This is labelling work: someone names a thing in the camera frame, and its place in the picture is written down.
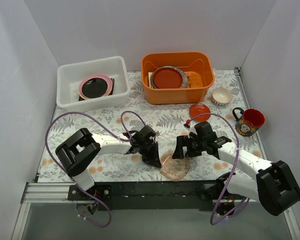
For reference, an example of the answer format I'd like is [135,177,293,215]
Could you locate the pink glass square plate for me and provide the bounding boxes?
[160,155,191,181]

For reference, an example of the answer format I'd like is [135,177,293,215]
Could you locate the small red saucer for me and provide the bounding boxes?
[189,103,211,122]

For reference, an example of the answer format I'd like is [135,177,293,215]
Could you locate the black square floral plate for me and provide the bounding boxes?
[77,77,116,102]

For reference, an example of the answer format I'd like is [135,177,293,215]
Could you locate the pink round plate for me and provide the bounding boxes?
[77,73,114,100]

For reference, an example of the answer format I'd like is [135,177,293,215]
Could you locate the black round plate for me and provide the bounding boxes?
[81,77,108,99]

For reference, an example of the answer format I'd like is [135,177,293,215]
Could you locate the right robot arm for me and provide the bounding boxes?
[172,134,300,216]

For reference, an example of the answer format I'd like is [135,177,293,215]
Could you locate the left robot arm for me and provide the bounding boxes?
[55,125,162,200]

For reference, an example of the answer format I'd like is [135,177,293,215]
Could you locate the orange plastic bin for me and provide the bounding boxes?
[141,52,215,105]

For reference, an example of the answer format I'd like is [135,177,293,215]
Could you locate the red plate in orange bin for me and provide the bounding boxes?
[150,66,188,89]

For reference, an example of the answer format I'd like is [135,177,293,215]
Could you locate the white plastic bin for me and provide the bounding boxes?
[56,56,131,112]

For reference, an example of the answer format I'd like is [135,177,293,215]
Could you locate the floral table mat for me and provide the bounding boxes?
[37,69,263,183]

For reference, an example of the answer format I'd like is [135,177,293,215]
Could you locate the white patterned bowl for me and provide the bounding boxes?
[211,87,233,107]

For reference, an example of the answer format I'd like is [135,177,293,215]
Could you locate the black skull mug red inside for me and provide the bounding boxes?
[232,107,266,137]

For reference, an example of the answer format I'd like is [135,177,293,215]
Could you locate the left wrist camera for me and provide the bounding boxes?
[134,125,157,142]

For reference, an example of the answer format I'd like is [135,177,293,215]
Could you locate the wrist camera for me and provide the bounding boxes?
[134,125,157,142]
[194,121,218,142]

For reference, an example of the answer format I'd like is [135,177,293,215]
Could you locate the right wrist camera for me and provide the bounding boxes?
[194,121,218,142]

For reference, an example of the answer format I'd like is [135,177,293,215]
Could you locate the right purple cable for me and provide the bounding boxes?
[184,112,251,225]

